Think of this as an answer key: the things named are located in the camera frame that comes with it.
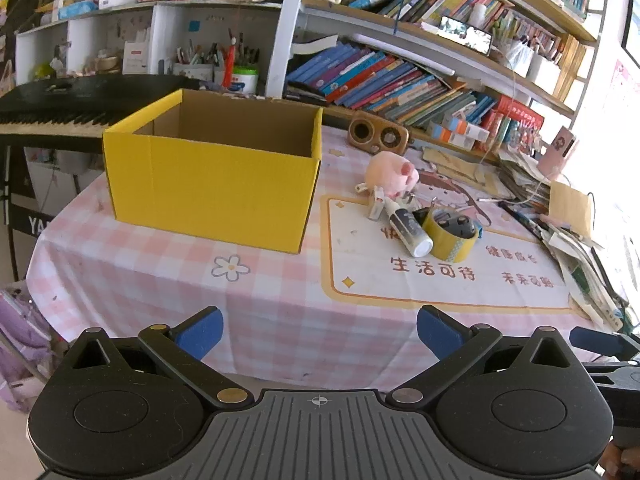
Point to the white pen bin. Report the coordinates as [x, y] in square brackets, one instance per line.
[545, 75]

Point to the yellow tape roll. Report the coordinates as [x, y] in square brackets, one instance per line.
[445, 247]

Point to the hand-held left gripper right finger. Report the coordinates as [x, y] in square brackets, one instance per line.
[440, 332]

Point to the pink checked cloth desktop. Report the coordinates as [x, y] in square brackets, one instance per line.
[150, 280]

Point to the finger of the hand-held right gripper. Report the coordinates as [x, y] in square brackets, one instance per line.
[597, 338]

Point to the black piano keyboard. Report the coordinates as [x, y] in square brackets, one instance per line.
[50, 110]

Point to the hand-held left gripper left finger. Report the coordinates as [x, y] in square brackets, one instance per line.
[202, 332]

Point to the black binder clip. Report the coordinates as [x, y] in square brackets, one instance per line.
[422, 214]

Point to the brown retro radio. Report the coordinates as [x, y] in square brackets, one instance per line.
[377, 135]

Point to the purple cloth bag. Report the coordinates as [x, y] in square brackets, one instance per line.
[22, 340]

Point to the white charger plug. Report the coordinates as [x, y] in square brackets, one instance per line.
[377, 205]

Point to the white shelf unit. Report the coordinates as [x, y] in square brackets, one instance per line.
[161, 35]

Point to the white book lying flat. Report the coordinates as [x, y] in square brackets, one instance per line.
[315, 45]

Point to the orange blue white carton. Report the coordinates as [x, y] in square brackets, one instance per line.
[450, 137]
[467, 127]

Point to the red boxed book set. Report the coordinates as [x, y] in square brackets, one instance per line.
[520, 120]

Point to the yellow cardboard box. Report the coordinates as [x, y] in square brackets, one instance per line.
[210, 190]

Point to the pink plush pig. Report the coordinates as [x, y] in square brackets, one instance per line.
[390, 172]

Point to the pile of papers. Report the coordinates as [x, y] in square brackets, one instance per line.
[575, 260]

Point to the white frame wooden bookshelf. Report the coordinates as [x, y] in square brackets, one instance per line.
[285, 35]

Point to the blue tissue pack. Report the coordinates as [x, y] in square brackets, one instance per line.
[77, 10]

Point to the blue pen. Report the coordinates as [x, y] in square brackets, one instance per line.
[525, 222]

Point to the pink cartoon power bank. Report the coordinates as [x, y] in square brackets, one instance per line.
[557, 152]

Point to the white spray bottle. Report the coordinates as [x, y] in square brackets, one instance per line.
[407, 227]

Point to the red slim bottle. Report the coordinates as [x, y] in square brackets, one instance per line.
[229, 67]

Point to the smartphone with lit screen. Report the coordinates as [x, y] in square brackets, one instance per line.
[465, 35]

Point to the green lid jar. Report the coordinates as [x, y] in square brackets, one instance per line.
[245, 82]

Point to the grey-blue toy truck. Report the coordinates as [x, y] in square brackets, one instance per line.
[457, 226]

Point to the brown cardboard sheet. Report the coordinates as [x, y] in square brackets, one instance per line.
[570, 207]

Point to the small blue plastic piece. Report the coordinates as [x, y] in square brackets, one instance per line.
[477, 233]

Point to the pen holder with pens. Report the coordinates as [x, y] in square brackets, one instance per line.
[197, 67]

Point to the cartoon girl desk mat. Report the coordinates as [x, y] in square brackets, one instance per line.
[360, 260]

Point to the brown paper envelopes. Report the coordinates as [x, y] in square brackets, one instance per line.
[465, 170]

